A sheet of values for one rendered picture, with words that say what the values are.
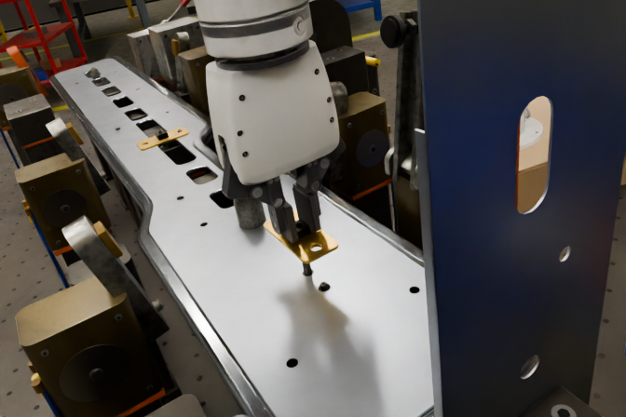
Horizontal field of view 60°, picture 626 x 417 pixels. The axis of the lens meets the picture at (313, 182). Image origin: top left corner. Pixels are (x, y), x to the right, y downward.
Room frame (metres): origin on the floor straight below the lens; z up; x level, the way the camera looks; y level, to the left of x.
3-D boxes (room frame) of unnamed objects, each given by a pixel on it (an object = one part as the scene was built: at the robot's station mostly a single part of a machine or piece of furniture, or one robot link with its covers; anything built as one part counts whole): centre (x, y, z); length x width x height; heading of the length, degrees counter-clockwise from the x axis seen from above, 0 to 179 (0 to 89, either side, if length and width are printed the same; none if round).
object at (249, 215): (0.54, 0.08, 1.02); 0.03 x 0.03 x 0.07
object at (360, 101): (0.67, -0.08, 0.88); 0.11 x 0.07 x 0.37; 117
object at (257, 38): (0.42, 0.02, 1.24); 0.09 x 0.08 x 0.03; 117
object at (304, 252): (0.42, 0.02, 1.05); 0.08 x 0.04 x 0.01; 27
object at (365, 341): (0.85, 0.25, 1.00); 1.38 x 0.22 x 0.02; 27
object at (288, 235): (0.41, 0.04, 1.09); 0.03 x 0.03 x 0.07; 27
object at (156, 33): (1.21, 0.22, 0.90); 0.13 x 0.08 x 0.41; 117
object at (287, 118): (0.42, 0.02, 1.18); 0.10 x 0.07 x 0.11; 117
